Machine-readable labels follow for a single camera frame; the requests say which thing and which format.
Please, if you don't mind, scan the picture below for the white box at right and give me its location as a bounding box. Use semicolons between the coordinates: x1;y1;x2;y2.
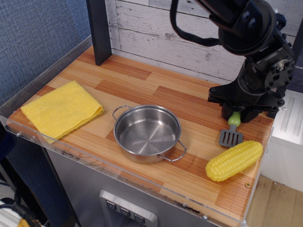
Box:
260;90;303;191

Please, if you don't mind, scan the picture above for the yellow black object bottom left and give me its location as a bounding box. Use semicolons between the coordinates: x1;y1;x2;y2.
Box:
0;201;43;227

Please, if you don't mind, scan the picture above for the dark upright post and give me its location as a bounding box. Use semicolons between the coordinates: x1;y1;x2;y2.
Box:
86;0;112;66
267;0;303;119

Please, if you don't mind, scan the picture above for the stainless steel pot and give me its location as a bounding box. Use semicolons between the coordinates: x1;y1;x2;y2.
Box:
112;105;187;164

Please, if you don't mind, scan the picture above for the silver button control panel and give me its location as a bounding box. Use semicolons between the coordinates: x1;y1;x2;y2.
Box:
99;189;158;227

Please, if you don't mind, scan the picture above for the grey metal left rail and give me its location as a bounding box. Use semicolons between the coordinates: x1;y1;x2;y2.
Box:
0;36;92;118

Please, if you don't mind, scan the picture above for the dark left upright post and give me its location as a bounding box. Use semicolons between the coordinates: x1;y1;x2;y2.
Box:
86;0;112;66

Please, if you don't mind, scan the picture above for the yellow folded cloth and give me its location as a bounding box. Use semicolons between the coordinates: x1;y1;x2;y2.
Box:
21;81;104;144

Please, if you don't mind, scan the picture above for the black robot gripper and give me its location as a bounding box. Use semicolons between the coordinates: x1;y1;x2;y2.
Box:
208;57;295;123

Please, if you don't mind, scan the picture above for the clear acrylic front guard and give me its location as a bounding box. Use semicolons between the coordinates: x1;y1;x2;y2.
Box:
0;117;247;227

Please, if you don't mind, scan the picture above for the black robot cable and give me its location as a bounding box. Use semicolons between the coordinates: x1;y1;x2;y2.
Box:
169;0;222;47

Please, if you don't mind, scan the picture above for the stainless steel cabinet front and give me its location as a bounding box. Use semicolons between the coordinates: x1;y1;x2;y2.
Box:
47;150;214;227

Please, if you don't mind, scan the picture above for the green handled grey toy spatula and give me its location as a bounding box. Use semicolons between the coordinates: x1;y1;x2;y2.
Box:
219;112;243;148

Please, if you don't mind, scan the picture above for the yellow plastic toy corn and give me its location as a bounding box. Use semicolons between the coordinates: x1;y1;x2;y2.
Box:
205;140;263;182

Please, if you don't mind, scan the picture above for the dark right upright post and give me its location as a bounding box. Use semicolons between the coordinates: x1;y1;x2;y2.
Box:
267;0;303;119

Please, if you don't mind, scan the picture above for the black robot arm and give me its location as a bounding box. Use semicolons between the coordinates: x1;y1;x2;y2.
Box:
200;0;295;123

